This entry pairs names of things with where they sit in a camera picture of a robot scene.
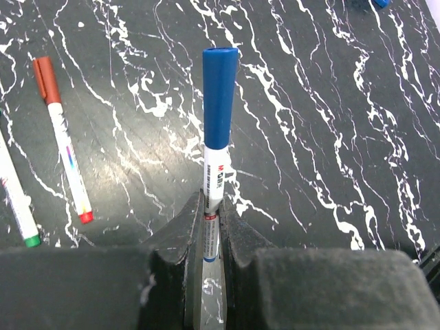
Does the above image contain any orange red pen cap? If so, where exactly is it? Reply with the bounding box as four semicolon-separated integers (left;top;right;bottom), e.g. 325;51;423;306
32;56;61;105

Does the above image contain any white pen blue end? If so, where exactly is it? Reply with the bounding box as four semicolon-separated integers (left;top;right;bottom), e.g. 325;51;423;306
201;147;228;329

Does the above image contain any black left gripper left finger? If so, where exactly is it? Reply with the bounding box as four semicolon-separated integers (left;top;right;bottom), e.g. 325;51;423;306
1;192;204;329

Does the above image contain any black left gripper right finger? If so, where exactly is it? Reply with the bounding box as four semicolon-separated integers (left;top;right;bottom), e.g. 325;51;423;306
219;201;430;329

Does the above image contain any blue pen cap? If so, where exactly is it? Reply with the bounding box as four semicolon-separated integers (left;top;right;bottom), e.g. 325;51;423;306
202;47;239;150

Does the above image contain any white pen red end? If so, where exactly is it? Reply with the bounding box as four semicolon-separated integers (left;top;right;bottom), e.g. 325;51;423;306
47;102;94;224

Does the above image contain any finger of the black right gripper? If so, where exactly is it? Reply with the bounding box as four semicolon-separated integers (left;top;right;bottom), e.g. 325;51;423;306
419;244;439;292

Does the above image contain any white pen green end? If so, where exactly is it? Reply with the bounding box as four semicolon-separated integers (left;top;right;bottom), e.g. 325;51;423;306
1;133;41;248

